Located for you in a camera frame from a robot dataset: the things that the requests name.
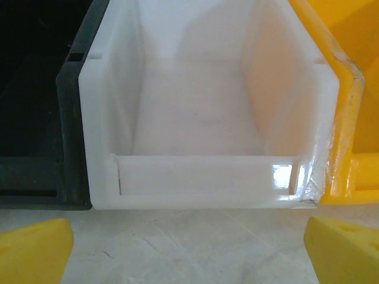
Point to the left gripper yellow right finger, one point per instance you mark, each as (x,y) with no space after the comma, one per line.
(346,257)

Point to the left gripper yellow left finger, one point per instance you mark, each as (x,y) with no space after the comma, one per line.
(32,254)

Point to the black plastic bin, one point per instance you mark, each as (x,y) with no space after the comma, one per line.
(29,88)

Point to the white plastic bin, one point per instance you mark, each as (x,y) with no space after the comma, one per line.
(192,118)

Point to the yellow plastic bin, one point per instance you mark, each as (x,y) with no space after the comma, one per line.
(361,29)

